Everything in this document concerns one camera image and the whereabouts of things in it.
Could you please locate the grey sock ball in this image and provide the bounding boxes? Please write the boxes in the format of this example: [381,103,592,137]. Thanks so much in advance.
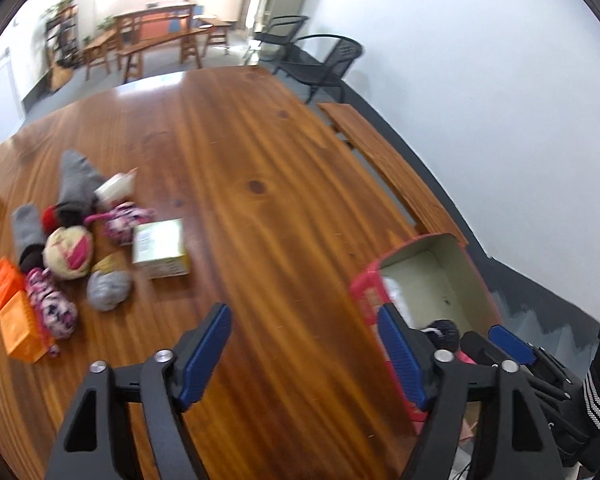
[86,269,132,313]

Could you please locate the long wooden bench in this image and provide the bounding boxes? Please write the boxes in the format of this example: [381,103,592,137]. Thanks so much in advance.
[116,27,211,85]

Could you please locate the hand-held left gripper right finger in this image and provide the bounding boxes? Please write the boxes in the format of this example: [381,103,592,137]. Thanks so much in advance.
[377,302,566,480]

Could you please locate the short grey sock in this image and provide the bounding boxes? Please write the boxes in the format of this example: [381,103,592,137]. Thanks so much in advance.
[11,202,48,271]

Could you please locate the white and yellow carton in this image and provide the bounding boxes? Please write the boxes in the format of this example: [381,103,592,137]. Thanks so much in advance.
[131,217,191,281]

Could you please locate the short wooden bench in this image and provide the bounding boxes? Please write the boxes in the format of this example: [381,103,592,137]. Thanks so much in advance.
[82,30,118,81]
[199,17,233,50]

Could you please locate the black metal shelf rack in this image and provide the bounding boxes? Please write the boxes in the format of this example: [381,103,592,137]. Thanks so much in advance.
[45,4,81,68]

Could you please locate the orange box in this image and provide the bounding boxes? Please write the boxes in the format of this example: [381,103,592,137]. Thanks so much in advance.
[0,292,56,363]
[0,257,26,311]

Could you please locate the black sock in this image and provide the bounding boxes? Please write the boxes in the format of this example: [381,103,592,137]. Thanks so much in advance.
[420,319,461,353]

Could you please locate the black metal armchair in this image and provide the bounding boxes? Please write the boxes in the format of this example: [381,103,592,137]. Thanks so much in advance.
[247,15,310,61]

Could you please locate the straw broom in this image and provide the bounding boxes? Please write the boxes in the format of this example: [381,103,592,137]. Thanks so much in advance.
[50,62,76,92]

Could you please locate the yellow rolled sock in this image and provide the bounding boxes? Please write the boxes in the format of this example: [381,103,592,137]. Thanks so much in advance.
[92,252,121,273]

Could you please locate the long grey sock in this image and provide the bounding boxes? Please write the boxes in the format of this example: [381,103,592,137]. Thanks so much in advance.
[55,149,108,226]

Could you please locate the small wooden table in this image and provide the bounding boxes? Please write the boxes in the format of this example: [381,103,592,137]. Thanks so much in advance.
[112,2,198,56]

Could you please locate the black mesh-back metal chair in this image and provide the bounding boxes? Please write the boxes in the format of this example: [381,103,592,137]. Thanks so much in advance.
[272,34,365,106]

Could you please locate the red fuzzy pompom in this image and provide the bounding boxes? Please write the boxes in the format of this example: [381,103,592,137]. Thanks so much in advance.
[40,206,63,233]

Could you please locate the red and blue foam mats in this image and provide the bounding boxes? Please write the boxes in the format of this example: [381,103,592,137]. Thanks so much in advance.
[136,10,192,41]

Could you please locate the green shelf plant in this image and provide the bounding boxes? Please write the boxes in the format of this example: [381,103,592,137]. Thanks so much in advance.
[45,0,77,18]

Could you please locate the red cardboard box container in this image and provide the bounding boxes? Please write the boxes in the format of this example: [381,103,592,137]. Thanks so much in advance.
[349,232,503,436]

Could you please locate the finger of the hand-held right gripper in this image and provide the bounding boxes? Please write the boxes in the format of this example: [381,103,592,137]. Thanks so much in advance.
[459,331,503,368]
[487,325,581,391]

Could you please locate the pink patterned fuzzy sock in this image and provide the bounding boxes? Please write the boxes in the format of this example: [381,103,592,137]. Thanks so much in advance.
[85,201,156,246]
[24,267,78,358]

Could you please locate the cream and pink sock ball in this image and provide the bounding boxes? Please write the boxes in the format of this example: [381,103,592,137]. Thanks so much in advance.
[42,225,95,281]

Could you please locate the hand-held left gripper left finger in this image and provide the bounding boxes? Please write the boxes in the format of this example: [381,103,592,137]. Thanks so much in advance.
[45,302,233,480]

